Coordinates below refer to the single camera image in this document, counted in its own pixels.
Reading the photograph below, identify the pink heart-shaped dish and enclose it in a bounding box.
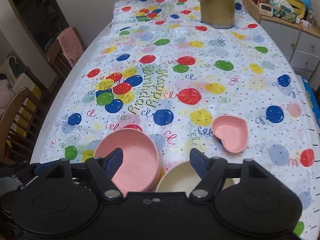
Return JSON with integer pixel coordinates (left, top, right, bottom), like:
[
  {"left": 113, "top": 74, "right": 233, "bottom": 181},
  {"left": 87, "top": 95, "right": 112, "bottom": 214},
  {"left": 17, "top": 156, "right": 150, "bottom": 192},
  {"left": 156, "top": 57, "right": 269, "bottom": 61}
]
[{"left": 212, "top": 115, "right": 248, "bottom": 153}]

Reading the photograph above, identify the small kitchen timer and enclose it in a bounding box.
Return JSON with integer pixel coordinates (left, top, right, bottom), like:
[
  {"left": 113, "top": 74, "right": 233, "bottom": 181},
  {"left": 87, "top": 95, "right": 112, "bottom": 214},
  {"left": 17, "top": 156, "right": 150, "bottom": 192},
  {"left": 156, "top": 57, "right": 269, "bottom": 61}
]
[{"left": 258, "top": 3, "right": 273, "bottom": 17}]

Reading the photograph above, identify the cream round bowl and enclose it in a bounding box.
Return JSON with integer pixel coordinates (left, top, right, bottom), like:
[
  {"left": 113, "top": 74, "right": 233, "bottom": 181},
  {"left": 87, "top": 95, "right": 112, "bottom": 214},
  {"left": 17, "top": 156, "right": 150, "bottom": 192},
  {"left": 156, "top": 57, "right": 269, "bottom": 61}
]
[{"left": 155, "top": 160, "right": 237, "bottom": 194}]

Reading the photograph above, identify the pink round bowl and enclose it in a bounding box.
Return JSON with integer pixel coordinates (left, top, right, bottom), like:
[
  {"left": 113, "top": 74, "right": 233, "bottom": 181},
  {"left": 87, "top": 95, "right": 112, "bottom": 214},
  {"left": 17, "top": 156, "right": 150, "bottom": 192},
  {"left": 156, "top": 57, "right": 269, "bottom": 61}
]
[{"left": 94, "top": 128, "right": 161, "bottom": 195}]

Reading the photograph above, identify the near left wooden chair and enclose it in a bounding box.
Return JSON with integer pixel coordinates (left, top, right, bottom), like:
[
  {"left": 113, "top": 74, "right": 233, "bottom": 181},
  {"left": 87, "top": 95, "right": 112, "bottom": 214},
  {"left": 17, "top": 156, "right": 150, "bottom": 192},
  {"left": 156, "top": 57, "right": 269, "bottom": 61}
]
[{"left": 1, "top": 87, "right": 47, "bottom": 165}]

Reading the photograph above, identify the balloon print tablecloth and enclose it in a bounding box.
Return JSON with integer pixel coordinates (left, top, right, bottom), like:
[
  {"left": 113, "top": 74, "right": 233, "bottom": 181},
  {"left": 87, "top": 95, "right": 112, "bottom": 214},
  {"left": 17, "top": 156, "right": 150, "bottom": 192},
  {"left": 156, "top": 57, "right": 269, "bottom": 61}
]
[{"left": 32, "top": 0, "right": 319, "bottom": 239}]

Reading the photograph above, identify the wooden chair with pink cloth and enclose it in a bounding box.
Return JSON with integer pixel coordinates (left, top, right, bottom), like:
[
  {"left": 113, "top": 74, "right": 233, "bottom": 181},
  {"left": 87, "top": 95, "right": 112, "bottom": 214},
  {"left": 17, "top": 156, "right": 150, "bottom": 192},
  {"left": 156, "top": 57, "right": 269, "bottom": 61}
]
[{"left": 46, "top": 27, "right": 86, "bottom": 80}]

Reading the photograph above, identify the blue white cardboard box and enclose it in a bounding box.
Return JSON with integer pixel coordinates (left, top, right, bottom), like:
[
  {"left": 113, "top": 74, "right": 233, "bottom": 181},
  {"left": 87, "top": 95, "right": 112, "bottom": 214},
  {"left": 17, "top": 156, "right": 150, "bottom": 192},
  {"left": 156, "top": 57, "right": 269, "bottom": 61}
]
[{"left": 301, "top": 77, "right": 320, "bottom": 130}]

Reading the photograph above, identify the white drawer cabinet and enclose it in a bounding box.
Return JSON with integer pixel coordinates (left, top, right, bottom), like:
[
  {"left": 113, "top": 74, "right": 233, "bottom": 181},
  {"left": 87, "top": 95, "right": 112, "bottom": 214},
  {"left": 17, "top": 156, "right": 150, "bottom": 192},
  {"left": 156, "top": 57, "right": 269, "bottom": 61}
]
[{"left": 261, "top": 20, "right": 319, "bottom": 81}]

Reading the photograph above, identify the gold thermos jug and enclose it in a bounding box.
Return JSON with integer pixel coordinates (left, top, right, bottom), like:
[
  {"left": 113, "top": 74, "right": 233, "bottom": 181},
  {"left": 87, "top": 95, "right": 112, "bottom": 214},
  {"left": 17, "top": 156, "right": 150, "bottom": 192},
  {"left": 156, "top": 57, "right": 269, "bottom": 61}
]
[{"left": 200, "top": 0, "right": 235, "bottom": 29}]

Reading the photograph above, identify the wooden tray with clutter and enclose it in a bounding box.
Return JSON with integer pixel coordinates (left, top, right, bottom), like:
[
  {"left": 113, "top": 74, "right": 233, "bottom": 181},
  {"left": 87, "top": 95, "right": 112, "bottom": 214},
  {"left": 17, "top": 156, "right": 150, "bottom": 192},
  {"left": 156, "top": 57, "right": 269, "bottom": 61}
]
[{"left": 242, "top": 0, "right": 319, "bottom": 38}]

